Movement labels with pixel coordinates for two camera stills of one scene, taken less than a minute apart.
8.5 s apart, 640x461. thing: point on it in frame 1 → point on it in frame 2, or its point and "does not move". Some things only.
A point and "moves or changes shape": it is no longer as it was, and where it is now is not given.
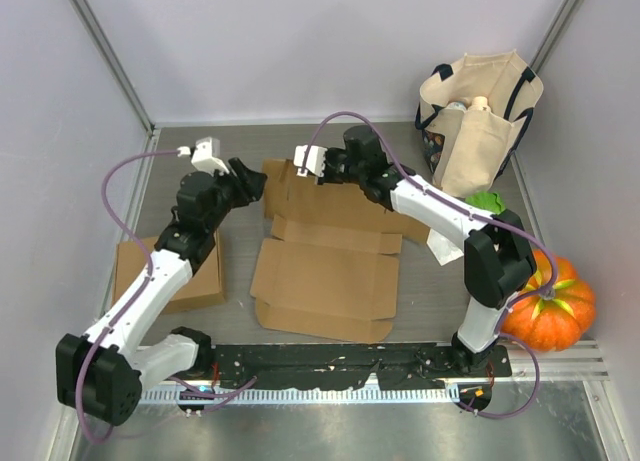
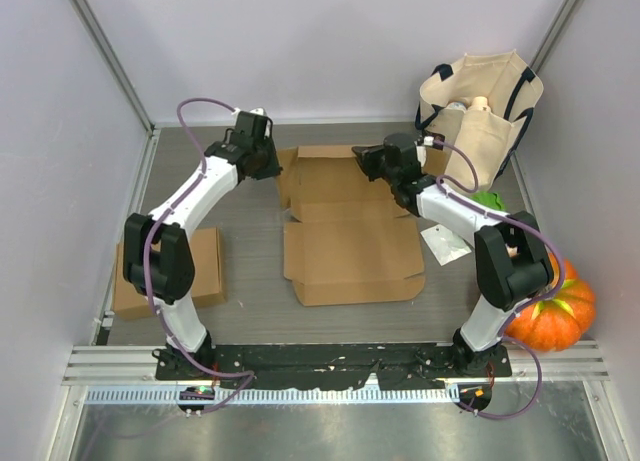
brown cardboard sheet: x=330 y=269 moves or changes shape
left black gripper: x=248 y=184 → x=274 y=168
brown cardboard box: x=205 y=287 does not move
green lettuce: x=487 y=200 does not move
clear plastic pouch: x=442 y=249 does not move
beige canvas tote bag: x=474 y=116 does not move
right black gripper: x=325 y=179 → x=366 y=158
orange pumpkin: x=551 y=323 does not move
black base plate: x=346 y=366 does not move
